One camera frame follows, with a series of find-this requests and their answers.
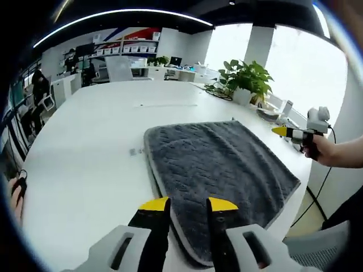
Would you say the person's right hand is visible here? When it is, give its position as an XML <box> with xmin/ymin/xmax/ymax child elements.
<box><xmin>313</xmin><ymin>134</ymin><xmax>340</xmax><ymax>164</ymax></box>

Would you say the white upright box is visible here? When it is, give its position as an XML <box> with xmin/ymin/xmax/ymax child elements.
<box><xmin>279</xmin><ymin>99</ymin><xmax>294</xmax><ymax>120</ymax></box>

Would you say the potted green plant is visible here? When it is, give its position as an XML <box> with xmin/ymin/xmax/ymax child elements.
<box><xmin>217</xmin><ymin>58</ymin><xmax>275</xmax><ymax>107</ymax></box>

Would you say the large black monitor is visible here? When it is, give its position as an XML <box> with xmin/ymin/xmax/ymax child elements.
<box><xmin>74</xmin><ymin>43</ymin><xmax>96</xmax><ymax>58</ymax></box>

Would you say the short ceiling light strip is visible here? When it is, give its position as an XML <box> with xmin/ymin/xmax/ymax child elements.
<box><xmin>311</xmin><ymin>3</ymin><xmax>331</xmax><ymax>39</ymax></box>

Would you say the narrow window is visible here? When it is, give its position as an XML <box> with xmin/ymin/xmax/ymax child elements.
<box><xmin>204</xmin><ymin>23</ymin><xmax>253</xmax><ymax>72</ymax></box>

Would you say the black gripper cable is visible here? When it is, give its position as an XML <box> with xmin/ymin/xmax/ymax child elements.
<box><xmin>289</xmin><ymin>124</ymin><xmax>337</xmax><ymax>230</ymax></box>

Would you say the black cable bundle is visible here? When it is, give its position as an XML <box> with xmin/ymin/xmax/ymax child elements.
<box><xmin>204</xmin><ymin>83</ymin><xmax>234</xmax><ymax>101</ymax></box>

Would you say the white cabinet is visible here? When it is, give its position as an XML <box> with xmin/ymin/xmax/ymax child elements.
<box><xmin>50</xmin><ymin>74</ymin><xmax>83</xmax><ymax>109</ymax></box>

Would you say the long ceiling light strip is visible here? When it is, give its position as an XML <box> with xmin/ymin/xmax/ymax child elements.
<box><xmin>33</xmin><ymin>8</ymin><xmax>213</xmax><ymax>48</ymax></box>

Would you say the white chair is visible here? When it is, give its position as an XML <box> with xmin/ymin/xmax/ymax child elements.
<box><xmin>36</xmin><ymin>94</ymin><xmax>56</xmax><ymax>112</ymax></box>

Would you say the wall shelf with white boxes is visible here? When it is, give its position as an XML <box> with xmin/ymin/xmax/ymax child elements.
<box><xmin>92</xmin><ymin>30</ymin><xmax>161</xmax><ymax>57</ymax></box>

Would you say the person's dark clothing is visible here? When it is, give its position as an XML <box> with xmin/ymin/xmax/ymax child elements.
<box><xmin>322</xmin><ymin>185</ymin><xmax>363</xmax><ymax>231</ymax></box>

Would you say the grey towel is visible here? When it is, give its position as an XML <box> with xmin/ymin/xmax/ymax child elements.
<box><xmin>143</xmin><ymin>120</ymin><xmax>301</xmax><ymax>267</ymax></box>

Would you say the small green desk plant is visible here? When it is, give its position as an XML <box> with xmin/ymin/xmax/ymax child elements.
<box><xmin>147</xmin><ymin>55</ymin><xmax>170</xmax><ymax>67</ymax></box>

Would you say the white desk row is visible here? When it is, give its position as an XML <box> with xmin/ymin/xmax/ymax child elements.
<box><xmin>147</xmin><ymin>64</ymin><xmax>210</xmax><ymax>83</ymax></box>

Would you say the grey office chair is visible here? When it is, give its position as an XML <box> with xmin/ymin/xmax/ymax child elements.
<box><xmin>105</xmin><ymin>56</ymin><xmax>148</xmax><ymax>82</ymax></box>

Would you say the wide window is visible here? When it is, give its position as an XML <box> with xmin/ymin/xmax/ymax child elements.
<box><xmin>265</xmin><ymin>24</ymin><xmax>348</xmax><ymax>123</ymax></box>

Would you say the grey mesh chair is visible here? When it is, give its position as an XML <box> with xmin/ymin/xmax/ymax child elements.
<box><xmin>283</xmin><ymin>220</ymin><xmax>353</xmax><ymax>272</ymax></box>

